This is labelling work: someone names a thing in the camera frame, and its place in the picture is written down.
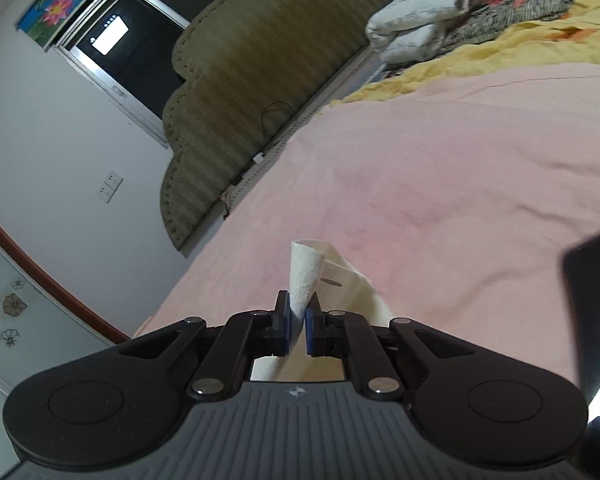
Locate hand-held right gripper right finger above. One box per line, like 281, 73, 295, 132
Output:
304, 295, 481, 401

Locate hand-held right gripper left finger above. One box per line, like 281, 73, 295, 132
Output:
112, 290, 292, 401

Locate white pants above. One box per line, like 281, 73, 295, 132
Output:
250, 238, 396, 382

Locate pink bed sheet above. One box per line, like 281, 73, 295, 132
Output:
130, 62, 600, 386

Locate olive striped padded headboard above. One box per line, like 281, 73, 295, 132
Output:
159, 0, 406, 252

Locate dark object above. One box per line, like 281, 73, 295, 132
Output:
562, 225, 600, 480

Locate folded white quilt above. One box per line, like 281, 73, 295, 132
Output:
367, 0, 481, 63

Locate yellow blanket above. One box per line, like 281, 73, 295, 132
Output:
325, 0, 600, 108

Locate lotus flower print blind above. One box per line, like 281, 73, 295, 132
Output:
15, 0, 131, 43

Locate black cable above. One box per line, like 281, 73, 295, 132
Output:
260, 101, 301, 141

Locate white wall socket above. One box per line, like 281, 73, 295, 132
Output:
97, 169, 124, 205

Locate brown wooden wardrobe frame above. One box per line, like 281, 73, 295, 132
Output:
0, 202, 131, 346

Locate aluminium frame window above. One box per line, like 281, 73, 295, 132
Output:
55, 0, 281, 148

